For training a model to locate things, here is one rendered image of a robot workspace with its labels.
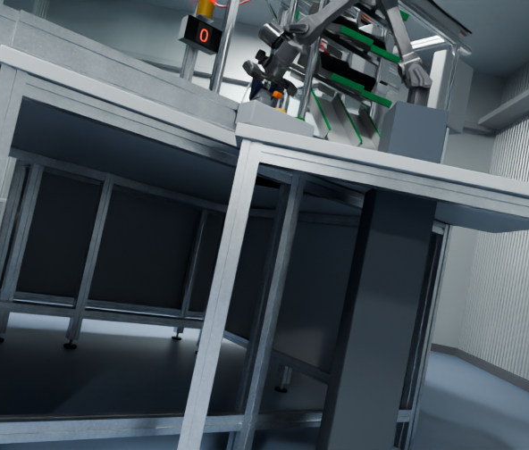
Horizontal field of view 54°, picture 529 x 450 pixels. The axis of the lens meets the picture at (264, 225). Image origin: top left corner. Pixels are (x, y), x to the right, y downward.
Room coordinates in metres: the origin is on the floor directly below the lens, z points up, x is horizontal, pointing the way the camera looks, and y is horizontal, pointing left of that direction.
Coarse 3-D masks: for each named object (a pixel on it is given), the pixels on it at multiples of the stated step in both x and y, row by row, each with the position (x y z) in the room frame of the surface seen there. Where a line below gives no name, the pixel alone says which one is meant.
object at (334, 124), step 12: (312, 96) 1.73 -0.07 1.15; (336, 96) 1.83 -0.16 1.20; (312, 108) 1.72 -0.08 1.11; (324, 108) 1.79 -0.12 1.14; (336, 108) 1.82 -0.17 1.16; (324, 120) 1.63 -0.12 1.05; (336, 120) 1.77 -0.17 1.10; (348, 120) 1.74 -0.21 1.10; (324, 132) 1.62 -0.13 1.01; (336, 132) 1.70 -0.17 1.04; (348, 132) 1.73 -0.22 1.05; (348, 144) 1.69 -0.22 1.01
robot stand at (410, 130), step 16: (400, 112) 1.34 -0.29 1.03; (416, 112) 1.34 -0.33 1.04; (432, 112) 1.34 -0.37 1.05; (448, 112) 1.34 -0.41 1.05; (384, 128) 1.44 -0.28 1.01; (400, 128) 1.34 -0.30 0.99; (416, 128) 1.34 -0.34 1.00; (432, 128) 1.34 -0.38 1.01; (384, 144) 1.40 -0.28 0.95; (400, 144) 1.34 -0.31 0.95; (416, 144) 1.34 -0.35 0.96; (432, 144) 1.34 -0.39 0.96; (432, 160) 1.34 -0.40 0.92
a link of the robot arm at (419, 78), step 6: (414, 66) 1.38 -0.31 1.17; (420, 66) 1.38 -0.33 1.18; (414, 72) 1.38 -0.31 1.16; (420, 72) 1.37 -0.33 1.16; (414, 78) 1.38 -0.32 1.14; (420, 78) 1.37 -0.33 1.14; (426, 78) 1.37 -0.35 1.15; (414, 84) 1.38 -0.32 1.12; (420, 84) 1.37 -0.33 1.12; (426, 84) 1.37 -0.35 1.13
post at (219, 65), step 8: (232, 0) 2.68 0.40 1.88; (232, 8) 2.68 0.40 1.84; (224, 16) 2.70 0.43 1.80; (232, 16) 2.69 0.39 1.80; (224, 24) 2.70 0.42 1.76; (232, 24) 2.69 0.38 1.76; (224, 32) 2.67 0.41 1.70; (224, 40) 2.68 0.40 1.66; (224, 48) 2.69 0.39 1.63; (216, 56) 2.70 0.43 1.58; (224, 56) 2.69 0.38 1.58; (216, 64) 2.68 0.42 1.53; (224, 64) 2.70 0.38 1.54; (216, 72) 2.67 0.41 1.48; (216, 80) 2.68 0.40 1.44; (208, 88) 2.70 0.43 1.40; (216, 88) 2.69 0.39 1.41
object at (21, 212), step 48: (48, 192) 2.67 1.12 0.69; (96, 192) 2.81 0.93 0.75; (144, 192) 2.61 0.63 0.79; (0, 240) 2.52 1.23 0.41; (48, 240) 2.70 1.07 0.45; (144, 240) 3.02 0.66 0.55; (192, 240) 3.20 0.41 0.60; (0, 288) 2.57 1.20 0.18; (48, 288) 2.73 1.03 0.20; (96, 288) 2.89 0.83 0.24; (144, 288) 3.06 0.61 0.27; (192, 288) 3.25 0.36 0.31
